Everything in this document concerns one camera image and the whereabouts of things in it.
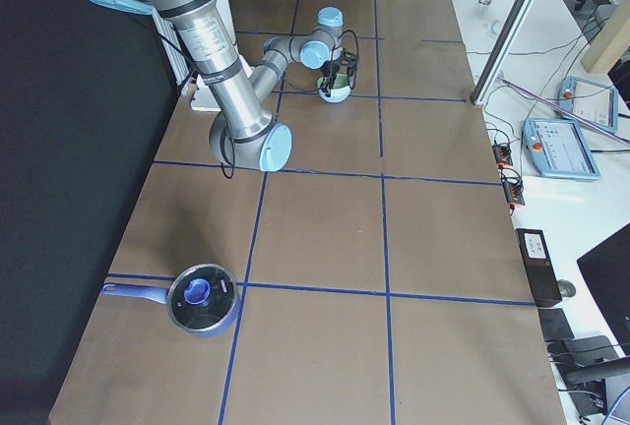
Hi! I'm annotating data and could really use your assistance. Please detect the far teach pendant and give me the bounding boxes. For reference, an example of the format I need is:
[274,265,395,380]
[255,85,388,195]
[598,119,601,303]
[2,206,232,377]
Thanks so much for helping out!
[558,76,619,133]

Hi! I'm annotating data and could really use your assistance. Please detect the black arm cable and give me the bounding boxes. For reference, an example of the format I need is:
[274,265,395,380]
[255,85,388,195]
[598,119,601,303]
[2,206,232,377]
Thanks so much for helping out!
[283,29,361,96]

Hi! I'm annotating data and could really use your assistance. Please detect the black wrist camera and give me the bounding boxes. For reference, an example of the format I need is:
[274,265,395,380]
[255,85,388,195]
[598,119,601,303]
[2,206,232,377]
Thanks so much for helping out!
[339,49,359,79]

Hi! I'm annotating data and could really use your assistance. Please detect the blue bowl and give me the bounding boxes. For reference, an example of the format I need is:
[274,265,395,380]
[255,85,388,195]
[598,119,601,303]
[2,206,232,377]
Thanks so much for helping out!
[318,88,350,103]

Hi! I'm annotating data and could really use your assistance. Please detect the near teach pendant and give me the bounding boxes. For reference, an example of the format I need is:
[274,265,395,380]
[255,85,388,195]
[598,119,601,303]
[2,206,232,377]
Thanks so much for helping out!
[523,118,600,181]

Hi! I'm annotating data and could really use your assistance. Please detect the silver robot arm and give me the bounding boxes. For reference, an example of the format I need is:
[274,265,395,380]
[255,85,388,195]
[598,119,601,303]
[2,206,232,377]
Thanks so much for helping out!
[90,0,344,172]

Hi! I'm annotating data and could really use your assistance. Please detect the wooden board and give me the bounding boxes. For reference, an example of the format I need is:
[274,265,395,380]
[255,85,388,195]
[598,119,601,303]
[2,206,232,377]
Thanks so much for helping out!
[581,0,629,74]

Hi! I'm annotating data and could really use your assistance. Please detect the blue saucepan with glass lid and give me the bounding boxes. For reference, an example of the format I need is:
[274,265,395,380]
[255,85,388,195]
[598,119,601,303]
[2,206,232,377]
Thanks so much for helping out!
[101,264,241,337]

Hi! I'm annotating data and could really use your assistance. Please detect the aluminium frame post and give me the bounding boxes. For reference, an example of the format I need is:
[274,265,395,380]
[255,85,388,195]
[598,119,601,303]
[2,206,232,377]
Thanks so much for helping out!
[471,0,535,105]

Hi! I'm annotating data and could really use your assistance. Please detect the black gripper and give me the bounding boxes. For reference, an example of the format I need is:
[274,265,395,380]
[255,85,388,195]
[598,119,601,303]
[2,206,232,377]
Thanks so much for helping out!
[320,60,340,95]

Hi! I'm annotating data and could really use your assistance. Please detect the orange black cable connectors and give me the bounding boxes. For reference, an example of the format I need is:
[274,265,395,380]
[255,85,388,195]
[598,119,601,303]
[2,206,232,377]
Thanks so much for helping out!
[492,143,525,213]

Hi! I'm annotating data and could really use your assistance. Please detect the green bowl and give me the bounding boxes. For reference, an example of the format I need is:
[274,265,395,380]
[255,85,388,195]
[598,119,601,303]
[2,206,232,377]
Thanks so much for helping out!
[316,74,351,90]

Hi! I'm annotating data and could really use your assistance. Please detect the teach pendant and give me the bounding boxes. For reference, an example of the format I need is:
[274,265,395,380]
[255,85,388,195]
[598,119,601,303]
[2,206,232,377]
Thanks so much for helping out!
[558,76,619,133]
[523,118,600,181]

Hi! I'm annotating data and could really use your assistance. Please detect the black monitor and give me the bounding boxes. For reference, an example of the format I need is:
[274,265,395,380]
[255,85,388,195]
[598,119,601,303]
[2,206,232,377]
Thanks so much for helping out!
[577,226,629,353]

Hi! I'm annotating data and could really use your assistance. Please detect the black power box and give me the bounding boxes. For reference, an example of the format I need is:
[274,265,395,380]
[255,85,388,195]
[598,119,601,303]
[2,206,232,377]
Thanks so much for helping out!
[516,228,562,308]

